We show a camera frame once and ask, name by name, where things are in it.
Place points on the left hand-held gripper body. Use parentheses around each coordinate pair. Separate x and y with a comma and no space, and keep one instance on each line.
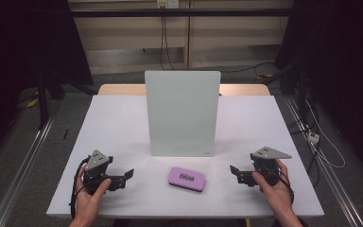
(99,171)

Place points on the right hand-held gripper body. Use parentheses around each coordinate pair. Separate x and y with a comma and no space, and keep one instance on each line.
(266,167)

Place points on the purple whiteboard eraser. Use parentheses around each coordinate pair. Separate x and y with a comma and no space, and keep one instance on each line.
(186,179)

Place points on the person's right hand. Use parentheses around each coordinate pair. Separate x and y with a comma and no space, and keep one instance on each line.
(275,195)

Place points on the person's left hand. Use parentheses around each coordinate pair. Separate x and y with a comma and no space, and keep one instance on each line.
(89,203)

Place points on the white table cover sheet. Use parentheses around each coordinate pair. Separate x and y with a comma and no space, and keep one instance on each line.
(123,126)

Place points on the small black pen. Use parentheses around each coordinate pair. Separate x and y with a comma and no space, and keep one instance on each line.
(65,134)

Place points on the white power strip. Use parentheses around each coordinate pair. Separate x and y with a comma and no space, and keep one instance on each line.
(313,137)

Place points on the black metal stand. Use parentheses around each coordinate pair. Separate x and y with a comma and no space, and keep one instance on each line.
(302,94)
(43,104)

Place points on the upright white whiteboard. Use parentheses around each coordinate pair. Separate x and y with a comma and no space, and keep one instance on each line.
(182,110)

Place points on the black curtain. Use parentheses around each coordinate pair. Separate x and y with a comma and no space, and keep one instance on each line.
(19,47)
(343,63)

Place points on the black horizontal bar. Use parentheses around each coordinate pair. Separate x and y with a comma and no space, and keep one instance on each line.
(182,12)

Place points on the metal floor rail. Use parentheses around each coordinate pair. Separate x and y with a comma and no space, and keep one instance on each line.
(327,176)
(25,164)

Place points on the white wall socket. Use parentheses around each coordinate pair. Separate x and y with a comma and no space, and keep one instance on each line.
(167,3)

